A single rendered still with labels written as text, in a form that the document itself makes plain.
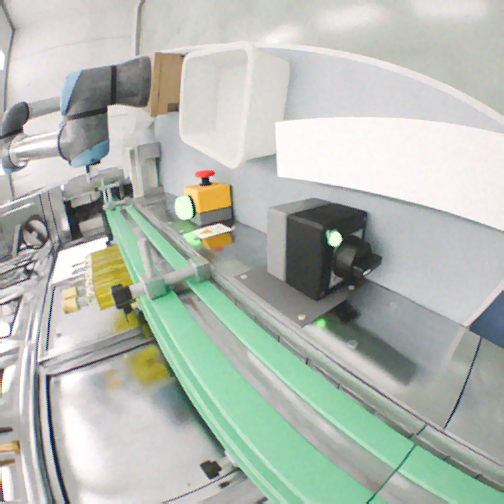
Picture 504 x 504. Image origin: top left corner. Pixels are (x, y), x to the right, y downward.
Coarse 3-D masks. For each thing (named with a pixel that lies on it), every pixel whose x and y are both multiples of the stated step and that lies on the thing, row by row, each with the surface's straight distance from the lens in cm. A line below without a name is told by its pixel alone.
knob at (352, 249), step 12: (348, 240) 24; (360, 240) 25; (336, 252) 24; (348, 252) 24; (360, 252) 24; (336, 264) 24; (348, 264) 24; (360, 264) 24; (372, 264) 24; (348, 276) 24; (360, 276) 23
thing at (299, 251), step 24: (288, 216) 24; (312, 216) 24; (336, 216) 25; (360, 216) 27; (288, 240) 25; (312, 240) 23; (288, 264) 26; (312, 264) 24; (312, 288) 25; (336, 288) 27
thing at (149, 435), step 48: (0, 288) 160; (0, 336) 114; (144, 336) 72; (0, 384) 90; (48, 384) 76; (96, 384) 67; (144, 384) 62; (0, 432) 80; (48, 432) 65; (96, 432) 60; (144, 432) 55; (192, 432) 52; (0, 480) 74; (48, 480) 61; (96, 480) 56; (144, 480) 52; (192, 480) 49; (240, 480) 47
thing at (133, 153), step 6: (132, 150) 107; (132, 156) 108; (138, 156) 93; (132, 162) 108; (138, 162) 92; (132, 168) 108; (138, 168) 92; (132, 174) 108; (138, 174) 92; (132, 180) 108; (138, 180) 92; (138, 186) 109; (138, 192) 109
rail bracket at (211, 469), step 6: (228, 456) 37; (204, 462) 38; (210, 462) 37; (216, 462) 37; (222, 462) 37; (228, 462) 37; (234, 462) 36; (204, 468) 37; (210, 468) 37; (216, 468) 37; (222, 468) 38; (210, 474) 37; (216, 474) 37
